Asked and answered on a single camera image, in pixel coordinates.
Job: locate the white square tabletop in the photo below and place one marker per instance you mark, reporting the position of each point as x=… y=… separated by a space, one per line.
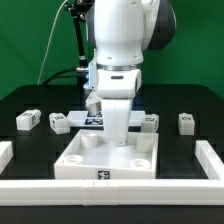
x=91 y=156

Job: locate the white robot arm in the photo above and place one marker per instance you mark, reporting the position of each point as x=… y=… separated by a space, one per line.
x=121 y=30

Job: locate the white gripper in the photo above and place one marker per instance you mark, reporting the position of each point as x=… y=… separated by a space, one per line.
x=114 y=96

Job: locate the white U-shaped obstacle fence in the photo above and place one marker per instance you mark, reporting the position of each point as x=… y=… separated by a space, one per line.
x=208 y=191

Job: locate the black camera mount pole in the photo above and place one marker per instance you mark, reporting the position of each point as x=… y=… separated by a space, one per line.
x=78 y=10

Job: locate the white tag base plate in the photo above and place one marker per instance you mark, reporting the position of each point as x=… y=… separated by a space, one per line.
x=84 y=119

